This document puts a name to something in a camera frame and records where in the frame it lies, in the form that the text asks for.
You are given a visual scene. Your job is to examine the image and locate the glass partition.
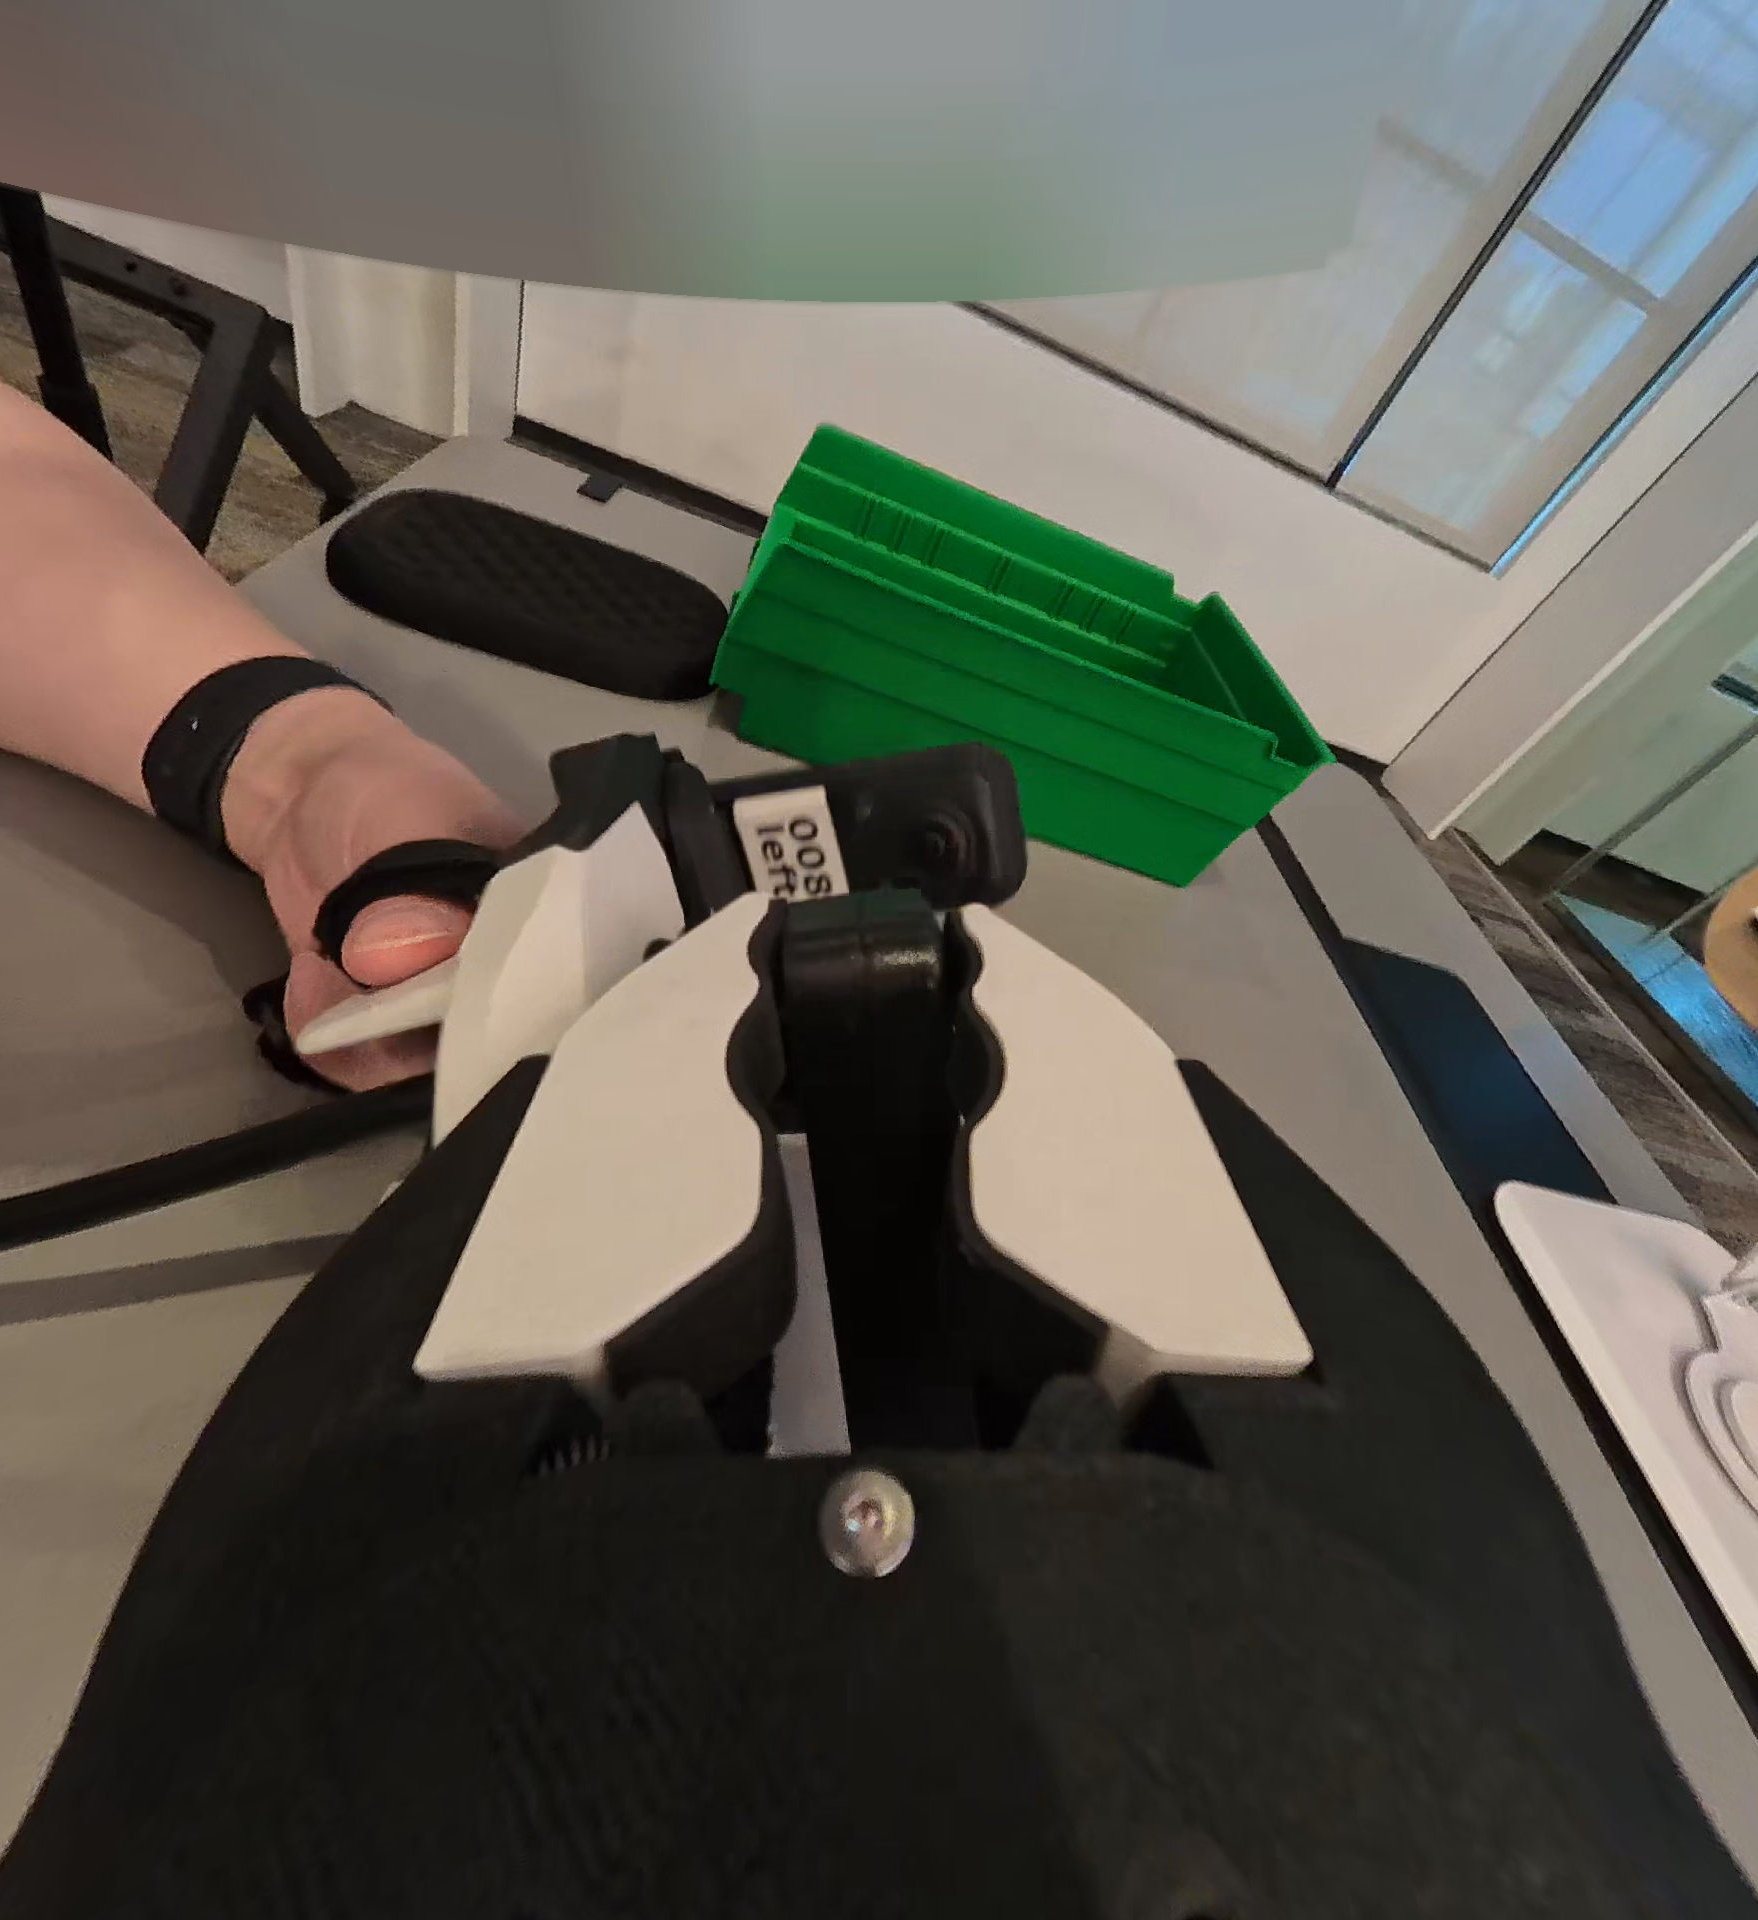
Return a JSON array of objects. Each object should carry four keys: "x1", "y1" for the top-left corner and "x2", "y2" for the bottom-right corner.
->
[{"x1": 1418, "y1": 495, "x2": 1758, "y2": 1173}]

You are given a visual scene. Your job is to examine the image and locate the dark blue desk panel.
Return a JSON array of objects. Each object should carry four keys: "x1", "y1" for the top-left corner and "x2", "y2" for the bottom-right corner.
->
[{"x1": 1335, "y1": 931, "x2": 1593, "y2": 1206}]

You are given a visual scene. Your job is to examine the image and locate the person's left hand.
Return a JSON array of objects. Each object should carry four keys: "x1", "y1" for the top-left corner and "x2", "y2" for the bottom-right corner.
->
[{"x1": 226, "y1": 703, "x2": 536, "y2": 1093}]

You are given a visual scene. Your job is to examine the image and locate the black desk frame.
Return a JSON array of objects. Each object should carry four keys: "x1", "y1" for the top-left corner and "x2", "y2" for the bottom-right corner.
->
[{"x1": 0, "y1": 165, "x2": 359, "y2": 560}]

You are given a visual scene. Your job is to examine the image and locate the black wristband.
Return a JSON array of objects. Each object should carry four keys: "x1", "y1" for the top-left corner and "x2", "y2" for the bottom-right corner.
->
[{"x1": 140, "y1": 654, "x2": 394, "y2": 867}]

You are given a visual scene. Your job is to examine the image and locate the green plastic bin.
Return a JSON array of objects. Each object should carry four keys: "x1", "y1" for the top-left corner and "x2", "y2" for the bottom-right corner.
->
[{"x1": 708, "y1": 424, "x2": 1335, "y2": 888}]

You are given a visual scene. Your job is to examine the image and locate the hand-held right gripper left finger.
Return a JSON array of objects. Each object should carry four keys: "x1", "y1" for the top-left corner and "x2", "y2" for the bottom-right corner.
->
[{"x1": 410, "y1": 897, "x2": 806, "y2": 1390}]

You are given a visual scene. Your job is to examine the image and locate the black power cord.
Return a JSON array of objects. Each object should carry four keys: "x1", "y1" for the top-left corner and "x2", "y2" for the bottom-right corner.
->
[{"x1": 0, "y1": 1076, "x2": 434, "y2": 1270}]

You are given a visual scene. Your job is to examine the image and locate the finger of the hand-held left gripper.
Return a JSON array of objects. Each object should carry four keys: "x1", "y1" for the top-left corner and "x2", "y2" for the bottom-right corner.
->
[{"x1": 764, "y1": 1137, "x2": 851, "y2": 1461}]

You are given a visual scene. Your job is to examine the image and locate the black wrist rest pad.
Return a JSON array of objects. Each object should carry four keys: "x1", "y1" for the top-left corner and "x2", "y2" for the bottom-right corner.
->
[{"x1": 323, "y1": 487, "x2": 733, "y2": 705}]

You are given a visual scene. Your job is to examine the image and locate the large window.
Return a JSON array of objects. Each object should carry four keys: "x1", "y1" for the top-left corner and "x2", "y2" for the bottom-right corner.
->
[{"x1": 967, "y1": 0, "x2": 1758, "y2": 576}]

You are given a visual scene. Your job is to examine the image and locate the person's left forearm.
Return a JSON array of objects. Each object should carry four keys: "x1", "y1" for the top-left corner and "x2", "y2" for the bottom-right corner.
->
[{"x1": 0, "y1": 307, "x2": 371, "y2": 842}]

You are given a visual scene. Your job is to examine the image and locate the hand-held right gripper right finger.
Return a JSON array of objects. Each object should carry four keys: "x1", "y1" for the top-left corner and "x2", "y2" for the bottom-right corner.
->
[{"x1": 938, "y1": 901, "x2": 1315, "y2": 1380}]

